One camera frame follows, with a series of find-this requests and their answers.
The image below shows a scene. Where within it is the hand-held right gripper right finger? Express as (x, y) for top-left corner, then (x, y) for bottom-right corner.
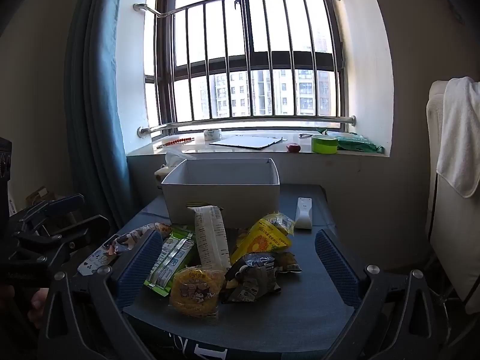
(314, 229), (451, 360)

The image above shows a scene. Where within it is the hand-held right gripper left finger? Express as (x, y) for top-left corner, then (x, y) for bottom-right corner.
(37, 229), (164, 360)

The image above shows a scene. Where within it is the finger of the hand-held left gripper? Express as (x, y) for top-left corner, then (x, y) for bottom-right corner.
(17, 194), (86, 227)
(19, 215), (111, 257)

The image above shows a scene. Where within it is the cartoon printed snack packet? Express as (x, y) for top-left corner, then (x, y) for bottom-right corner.
(103, 222), (173, 257)

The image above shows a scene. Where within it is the green snack packet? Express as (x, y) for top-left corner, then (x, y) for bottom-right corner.
(144, 225), (196, 298)

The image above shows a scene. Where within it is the white cartoon print packet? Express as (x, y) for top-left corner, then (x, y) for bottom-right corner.
(77, 245), (117, 277)

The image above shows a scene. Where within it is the round yellow snack packet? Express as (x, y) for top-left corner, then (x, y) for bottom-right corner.
(169, 265), (226, 321)

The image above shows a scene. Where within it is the clear yellow-print snack packet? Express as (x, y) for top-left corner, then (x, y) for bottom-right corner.
(262, 212), (297, 237)

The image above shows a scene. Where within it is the long white snack packet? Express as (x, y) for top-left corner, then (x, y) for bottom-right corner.
(187, 204), (231, 274)

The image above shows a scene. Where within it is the dark grey snack packet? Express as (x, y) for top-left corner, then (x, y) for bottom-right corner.
(220, 251), (302, 304)

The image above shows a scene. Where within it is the white cardboard box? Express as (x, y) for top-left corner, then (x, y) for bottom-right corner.
(161, 157), (281, 229)

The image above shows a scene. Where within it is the person's left hand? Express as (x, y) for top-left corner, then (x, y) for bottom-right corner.
(28, 288), (50, 329)

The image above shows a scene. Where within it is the brown cardboard box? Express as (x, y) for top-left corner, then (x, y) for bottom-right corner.
(25, 185), (57, 211)

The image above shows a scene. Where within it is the white remote control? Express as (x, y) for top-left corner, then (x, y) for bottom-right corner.
(294, 197), (314, 230)

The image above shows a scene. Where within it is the teal curtain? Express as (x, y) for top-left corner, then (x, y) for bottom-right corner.
(64, 0), (130, 229)

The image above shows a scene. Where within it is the tissue pack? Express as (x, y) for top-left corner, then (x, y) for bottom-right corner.
(155, 150), (196, 188)

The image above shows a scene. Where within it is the white chair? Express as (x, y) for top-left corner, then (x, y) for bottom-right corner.
(425, 80), (480, 314)

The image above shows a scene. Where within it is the green plastic container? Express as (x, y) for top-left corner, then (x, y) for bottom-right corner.
(311, 134), (339, 154)

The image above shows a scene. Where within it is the green wipes packet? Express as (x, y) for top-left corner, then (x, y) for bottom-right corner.
(322, 129), (385, 154)

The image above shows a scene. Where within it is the flat grey clipboard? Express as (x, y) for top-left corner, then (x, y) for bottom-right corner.
(209, 135), (283, 151)

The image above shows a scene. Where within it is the white towel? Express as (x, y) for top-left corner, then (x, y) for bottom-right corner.
(436, 77), (480, 199)

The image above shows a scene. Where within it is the dark framed window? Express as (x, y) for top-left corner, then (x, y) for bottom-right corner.
(144, 0), (346, 132)

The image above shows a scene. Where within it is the red bead string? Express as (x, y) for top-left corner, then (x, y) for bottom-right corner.
(157, 137), (196, 149)

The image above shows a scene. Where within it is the metal window guard rail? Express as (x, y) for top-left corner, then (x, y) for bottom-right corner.
(133, 0), (357, 137)

